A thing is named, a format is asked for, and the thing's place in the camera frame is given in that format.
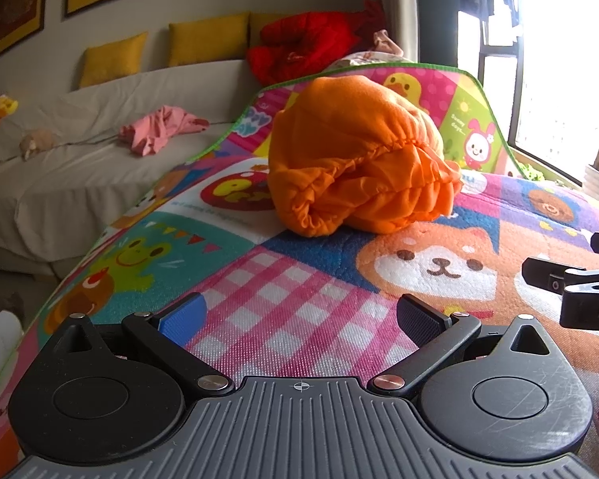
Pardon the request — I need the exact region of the white covered sofa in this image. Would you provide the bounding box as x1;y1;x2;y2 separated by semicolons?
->
0;57;261;281

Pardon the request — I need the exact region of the colourful printed play mat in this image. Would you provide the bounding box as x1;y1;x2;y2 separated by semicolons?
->
0;62;599;479

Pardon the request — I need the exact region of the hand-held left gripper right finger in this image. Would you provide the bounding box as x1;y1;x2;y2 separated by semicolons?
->
368;293;560;400

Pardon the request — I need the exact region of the beige plush toy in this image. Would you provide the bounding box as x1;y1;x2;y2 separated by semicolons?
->
19;128;57;161

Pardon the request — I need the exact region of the pink garment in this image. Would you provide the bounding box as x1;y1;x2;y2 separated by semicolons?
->
118;105;211;157

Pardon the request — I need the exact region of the black window frame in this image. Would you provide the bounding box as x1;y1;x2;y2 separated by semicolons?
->
456;7;599;185

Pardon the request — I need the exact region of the orange pumpkin costume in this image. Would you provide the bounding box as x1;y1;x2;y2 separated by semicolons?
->
268;75;463;238

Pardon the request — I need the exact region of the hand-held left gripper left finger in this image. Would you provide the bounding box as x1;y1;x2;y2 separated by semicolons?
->
50;292;235;397

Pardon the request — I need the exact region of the yellow cushion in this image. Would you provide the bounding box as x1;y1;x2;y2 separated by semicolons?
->
78;31;149;89
168;11;251;67
249;12;291;47

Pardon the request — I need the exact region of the red garment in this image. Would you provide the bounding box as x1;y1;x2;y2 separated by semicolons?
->
246;0;386;87

